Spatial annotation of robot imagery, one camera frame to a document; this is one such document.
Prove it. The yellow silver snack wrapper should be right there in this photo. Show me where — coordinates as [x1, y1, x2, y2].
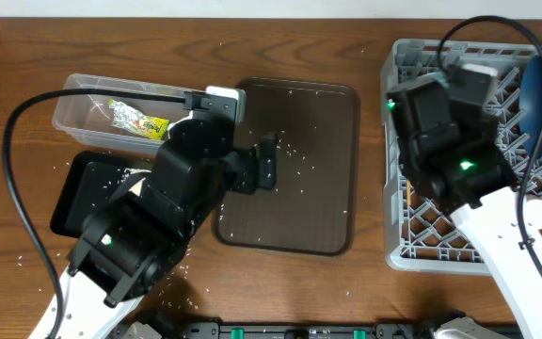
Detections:
[108, 99, 170, 140]

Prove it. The pink white cup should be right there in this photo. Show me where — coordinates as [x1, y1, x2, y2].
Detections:
[523, 195, 542, 230]

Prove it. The white napkin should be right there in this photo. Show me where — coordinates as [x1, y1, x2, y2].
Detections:
[166, 110, 194, 140]

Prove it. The wooden chopstick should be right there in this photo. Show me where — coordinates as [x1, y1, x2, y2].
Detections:
[406, 180, 412, 207]

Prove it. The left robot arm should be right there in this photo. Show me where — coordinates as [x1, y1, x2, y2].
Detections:
[31, 119, 278, 338]

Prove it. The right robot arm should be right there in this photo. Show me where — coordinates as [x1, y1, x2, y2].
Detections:
[386, 74, 542, 338]

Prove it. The grey dishwasher rack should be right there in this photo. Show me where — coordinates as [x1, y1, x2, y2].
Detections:
[380, 39, 542, 275]

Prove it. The dark brown serving tray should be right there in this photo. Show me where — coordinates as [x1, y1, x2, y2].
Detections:
[212, 77, 360, 256]

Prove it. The black rectangular tray bin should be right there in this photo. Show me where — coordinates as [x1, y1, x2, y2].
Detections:
[50, 151, 152, 238]

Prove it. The clear plastic container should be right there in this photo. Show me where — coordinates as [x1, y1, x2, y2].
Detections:
[52, 73, 187, 155]

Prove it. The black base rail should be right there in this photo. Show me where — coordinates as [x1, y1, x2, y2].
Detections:
[110, 310, 526, 339]

